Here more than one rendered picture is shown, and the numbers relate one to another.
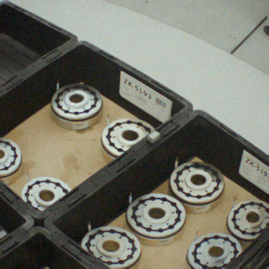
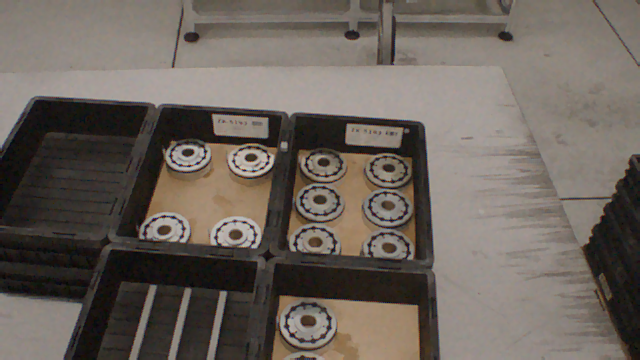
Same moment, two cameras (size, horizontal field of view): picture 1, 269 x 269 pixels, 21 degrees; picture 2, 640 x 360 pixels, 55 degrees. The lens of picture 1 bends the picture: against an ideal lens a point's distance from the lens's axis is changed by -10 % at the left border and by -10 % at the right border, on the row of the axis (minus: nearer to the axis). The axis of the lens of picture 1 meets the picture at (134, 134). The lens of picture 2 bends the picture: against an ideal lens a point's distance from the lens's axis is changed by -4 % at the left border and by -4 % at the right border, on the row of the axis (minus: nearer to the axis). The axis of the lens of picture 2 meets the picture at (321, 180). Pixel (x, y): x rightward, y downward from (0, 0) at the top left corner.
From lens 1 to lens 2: 51 cm
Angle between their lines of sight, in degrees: 27
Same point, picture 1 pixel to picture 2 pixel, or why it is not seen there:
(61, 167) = (217, 208)
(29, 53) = (100, 138)
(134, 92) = (229, 126)
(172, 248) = (347, 220)
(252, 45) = (184, 60)
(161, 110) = (259, 129)
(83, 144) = (217, 183)
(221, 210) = (352, 176)
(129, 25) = (141, 83)
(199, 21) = (127, 63)
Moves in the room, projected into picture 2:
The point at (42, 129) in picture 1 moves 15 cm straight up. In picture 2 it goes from (175, 190) to (166, 139)
